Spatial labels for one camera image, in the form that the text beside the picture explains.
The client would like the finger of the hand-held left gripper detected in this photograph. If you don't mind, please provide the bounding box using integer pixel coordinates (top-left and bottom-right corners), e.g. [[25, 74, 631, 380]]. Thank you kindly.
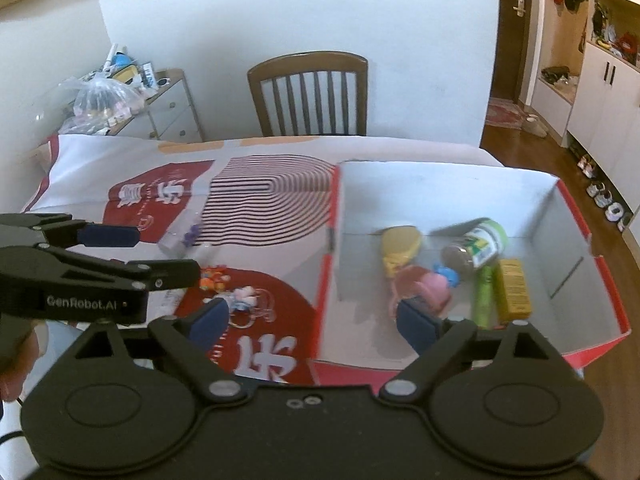
[[0, 212, 142, 249], [50, 250, 202, 291]]

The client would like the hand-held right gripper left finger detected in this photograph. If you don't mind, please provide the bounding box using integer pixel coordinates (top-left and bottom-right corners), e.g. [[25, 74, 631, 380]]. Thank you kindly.
[[72, 297, 251, 403]]

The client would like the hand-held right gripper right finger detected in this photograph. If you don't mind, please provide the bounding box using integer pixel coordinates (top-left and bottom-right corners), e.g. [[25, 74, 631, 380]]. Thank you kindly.
[[380, 296, 568, 401]]

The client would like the orange toy keychain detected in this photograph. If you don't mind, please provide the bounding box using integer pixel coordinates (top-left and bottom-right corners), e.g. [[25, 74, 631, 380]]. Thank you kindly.
[[199, 266, 231, 292]]

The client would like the pink heart-shaped bowl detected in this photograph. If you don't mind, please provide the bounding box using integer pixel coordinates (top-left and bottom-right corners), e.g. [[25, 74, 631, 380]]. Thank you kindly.
[[391, 265, 453, 321]]

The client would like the green tube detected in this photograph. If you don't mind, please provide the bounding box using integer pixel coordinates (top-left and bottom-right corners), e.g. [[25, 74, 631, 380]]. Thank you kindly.
[[472, 265, 500, 328]]

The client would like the yellow pear-shaped toy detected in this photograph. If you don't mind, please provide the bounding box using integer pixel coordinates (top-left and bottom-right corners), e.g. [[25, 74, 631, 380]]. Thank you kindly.
[[381, 225, 425, 277]]

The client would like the small yellow box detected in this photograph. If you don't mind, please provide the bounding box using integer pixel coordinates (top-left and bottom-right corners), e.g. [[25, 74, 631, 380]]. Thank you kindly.
[[495, 258, 533, 325]]

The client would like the small metal can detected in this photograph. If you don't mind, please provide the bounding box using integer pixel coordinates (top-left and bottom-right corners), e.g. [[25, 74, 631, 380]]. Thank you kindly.
[[442, 217, 508, 273]]

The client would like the red cardboard box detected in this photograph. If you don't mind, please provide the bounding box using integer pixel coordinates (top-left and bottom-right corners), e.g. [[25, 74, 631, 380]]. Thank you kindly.
[[310, 160, 632, 386]]

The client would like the person's left hand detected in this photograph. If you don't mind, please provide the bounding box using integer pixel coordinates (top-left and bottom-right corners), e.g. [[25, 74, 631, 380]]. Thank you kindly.
[[0, 332, 41, 403]]

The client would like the red white printed cloth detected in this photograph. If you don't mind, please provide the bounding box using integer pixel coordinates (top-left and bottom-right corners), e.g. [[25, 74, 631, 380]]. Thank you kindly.
[[20, 132, 501, 388]]

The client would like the clear plastic bag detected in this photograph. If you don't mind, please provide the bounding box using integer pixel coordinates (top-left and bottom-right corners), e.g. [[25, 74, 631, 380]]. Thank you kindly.
[[60, 74, 146, 133]]

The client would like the small white drawer cabinet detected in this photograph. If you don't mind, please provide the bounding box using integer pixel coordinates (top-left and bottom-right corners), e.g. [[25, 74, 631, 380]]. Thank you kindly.
[[107, 69, 206, 142]]

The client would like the row of shoes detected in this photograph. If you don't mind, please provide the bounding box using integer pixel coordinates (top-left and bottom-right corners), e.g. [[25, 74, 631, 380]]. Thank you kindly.
[[575, 155, 636, 233]]

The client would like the red patterned rug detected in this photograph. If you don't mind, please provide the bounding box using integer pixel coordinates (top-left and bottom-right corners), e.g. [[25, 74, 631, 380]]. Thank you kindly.
[[486, 100, 531, 128]]

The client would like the pair of pale slippers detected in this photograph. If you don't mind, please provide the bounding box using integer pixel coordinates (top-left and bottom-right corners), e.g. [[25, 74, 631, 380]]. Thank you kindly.
[[520, 114, 550, 137]]

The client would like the brown wooden chair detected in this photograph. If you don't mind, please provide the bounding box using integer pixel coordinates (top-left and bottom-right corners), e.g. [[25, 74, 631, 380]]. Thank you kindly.
[[247, 51, 369, 137]]

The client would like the white storage cabinet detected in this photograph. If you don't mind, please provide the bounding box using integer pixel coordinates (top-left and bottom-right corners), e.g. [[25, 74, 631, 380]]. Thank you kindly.
[[530, 0, 640, 221]]

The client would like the brown door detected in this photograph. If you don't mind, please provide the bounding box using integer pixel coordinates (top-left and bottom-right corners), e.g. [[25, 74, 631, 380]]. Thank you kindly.
[[492, 0, 538, 106]]

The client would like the white figure keychain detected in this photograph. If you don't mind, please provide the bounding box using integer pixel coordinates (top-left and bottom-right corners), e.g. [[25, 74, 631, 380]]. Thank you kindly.
[[215, 285, 263, 313]]

